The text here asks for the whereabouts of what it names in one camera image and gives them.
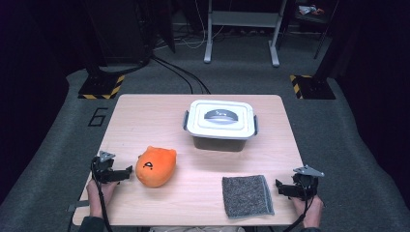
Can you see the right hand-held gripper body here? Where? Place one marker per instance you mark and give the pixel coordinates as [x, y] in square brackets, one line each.
[306, 185]

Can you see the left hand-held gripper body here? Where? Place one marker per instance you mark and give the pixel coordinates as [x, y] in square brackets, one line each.
[101, 170]

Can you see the orange plush toy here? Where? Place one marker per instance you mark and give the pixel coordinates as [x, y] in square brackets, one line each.
[156, 169]

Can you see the grey fuzzy cloth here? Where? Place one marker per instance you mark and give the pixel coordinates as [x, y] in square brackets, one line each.
[246, 196]

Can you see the clear grey storage box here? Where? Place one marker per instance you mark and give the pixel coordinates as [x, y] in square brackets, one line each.
[219, 144]

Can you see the white box lid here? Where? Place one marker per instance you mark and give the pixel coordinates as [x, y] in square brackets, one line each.
[199, 124]

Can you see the person's left hand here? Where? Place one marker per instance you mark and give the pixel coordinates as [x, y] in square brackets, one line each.
[95, 196]

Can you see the person's right hand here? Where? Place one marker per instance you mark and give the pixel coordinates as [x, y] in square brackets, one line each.
[312, 212]

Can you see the grey tape strip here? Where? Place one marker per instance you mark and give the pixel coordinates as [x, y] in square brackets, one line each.
[79, 205]

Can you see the black striped stand base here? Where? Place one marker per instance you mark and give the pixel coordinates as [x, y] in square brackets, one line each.
[100, 87]
[314, 87]

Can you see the dark cabinet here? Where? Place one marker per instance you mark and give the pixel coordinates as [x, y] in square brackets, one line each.
[122, 32]

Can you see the colourful clutter on shelf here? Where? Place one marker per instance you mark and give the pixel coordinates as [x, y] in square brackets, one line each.
[309, 9]

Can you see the white metal desk frame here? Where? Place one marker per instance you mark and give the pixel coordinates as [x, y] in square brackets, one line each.
[245, 19]

